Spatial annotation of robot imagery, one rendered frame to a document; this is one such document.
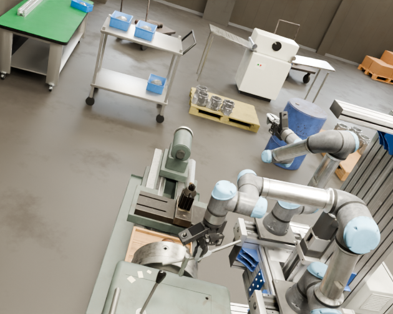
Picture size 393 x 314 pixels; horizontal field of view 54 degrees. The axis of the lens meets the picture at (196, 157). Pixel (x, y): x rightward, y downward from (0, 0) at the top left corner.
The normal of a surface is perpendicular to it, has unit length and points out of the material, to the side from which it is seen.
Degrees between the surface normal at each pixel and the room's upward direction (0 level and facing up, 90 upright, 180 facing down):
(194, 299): 0
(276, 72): 90
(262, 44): 90
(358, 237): 83
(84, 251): 0
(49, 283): 0
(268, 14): 90
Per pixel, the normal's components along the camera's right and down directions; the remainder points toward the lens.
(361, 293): -0.95, -0.22
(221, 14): 0.11, 0.42
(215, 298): 0.31, -0.80
